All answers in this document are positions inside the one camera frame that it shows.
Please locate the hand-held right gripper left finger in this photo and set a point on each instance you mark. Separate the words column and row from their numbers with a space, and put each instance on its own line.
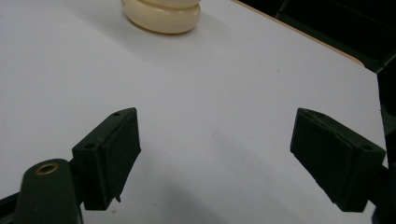
column 106, row 158

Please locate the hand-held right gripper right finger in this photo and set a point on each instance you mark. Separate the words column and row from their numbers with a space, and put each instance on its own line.
column 336, row 161

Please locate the wooden table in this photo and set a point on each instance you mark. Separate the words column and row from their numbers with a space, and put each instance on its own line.
column 351, row 59

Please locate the white board sheet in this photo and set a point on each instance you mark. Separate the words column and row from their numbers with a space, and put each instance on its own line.
column 218, row 93

